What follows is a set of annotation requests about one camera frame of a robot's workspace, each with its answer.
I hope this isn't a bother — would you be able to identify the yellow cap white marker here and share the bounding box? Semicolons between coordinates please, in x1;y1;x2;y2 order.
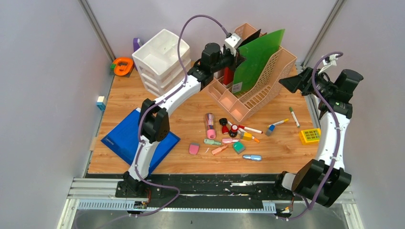
267;118;289;128

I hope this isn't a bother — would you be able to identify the red round stamp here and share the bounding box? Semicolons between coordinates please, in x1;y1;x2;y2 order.
229;125;239;138

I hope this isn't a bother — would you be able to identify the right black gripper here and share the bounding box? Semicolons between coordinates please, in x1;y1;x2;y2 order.
279;66;335;99

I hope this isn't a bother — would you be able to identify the red black stamp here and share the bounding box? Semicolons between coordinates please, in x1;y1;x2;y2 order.
219;118;229;135

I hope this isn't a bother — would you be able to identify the blue grey eraser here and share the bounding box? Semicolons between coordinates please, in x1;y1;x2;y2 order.
265;124;276;136

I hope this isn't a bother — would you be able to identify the red folder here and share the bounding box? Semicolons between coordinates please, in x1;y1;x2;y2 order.
223;29;261;88

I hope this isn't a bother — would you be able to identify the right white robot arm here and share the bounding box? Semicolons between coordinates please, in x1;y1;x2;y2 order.
272;67;363;208

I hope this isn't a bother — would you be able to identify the green cap white marker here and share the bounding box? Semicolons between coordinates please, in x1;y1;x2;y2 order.
289;107;300;128

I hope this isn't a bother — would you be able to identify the yellow small crate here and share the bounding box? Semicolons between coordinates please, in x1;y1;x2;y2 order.
299;128;321;145

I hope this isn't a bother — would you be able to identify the teal eraser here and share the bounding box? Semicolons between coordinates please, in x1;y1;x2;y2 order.
232;142;246;154

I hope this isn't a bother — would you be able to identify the purple object at wall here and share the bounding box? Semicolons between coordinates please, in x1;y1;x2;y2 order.
132;38;142;52

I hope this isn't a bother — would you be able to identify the red cap white marker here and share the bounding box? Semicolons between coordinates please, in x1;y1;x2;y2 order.
237;125;263;134

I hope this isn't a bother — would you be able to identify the green folder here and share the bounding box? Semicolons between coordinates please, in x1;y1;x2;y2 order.
231;29;285;94

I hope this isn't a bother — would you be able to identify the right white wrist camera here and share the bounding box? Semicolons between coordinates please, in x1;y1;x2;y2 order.
319;54;339;73

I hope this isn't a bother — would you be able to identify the orange mini highlighter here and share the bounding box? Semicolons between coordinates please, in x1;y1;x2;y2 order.
211;145;228;156

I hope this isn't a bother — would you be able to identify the white plastic drawer unit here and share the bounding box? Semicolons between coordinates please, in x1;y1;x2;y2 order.
132;29;185;97

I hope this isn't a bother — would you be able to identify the orange tape dispenser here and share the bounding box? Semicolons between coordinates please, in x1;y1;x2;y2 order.
110;57;134;77

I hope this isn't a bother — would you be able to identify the pink mini highlighter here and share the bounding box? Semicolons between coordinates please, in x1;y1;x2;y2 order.
222;138;240;144

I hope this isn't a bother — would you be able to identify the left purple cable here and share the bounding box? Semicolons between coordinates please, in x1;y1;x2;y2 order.
128;14;232;219

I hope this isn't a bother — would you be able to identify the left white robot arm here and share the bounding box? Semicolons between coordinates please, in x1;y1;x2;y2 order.
123;42;245;197

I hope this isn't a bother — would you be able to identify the blue folder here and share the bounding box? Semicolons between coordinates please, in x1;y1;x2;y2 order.
101;108;181;174

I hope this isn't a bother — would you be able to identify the yellow mini highlighter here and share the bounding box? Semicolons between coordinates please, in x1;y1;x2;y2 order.
240;132;260;143

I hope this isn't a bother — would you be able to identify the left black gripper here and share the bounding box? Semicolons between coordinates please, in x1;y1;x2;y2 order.
212;46;247;74

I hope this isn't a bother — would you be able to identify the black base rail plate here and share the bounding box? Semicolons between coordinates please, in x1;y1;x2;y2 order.
115;174;293;209

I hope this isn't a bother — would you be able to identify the pink highlighter pack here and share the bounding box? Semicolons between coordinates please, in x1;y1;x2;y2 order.
204;113;216;140

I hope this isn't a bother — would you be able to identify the green mini highlighter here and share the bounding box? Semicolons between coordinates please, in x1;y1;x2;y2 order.
203;138;222;146

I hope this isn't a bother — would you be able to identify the blue white small block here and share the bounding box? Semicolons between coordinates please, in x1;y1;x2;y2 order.
96;96;107;111

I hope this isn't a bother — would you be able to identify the pink eraser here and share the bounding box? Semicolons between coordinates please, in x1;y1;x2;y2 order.
189;143;200;155

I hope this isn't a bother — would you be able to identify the blue mini highlighter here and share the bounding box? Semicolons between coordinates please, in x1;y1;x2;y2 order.
242;155;262;161

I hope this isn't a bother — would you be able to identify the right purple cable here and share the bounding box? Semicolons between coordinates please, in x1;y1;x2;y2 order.
273;51;344;221

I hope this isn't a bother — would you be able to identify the purple cable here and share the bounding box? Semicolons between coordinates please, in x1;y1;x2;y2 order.
128;14;232;219
273;51;344;221

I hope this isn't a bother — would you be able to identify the pink plastic file organizer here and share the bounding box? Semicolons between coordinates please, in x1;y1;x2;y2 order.
205;23;297;124

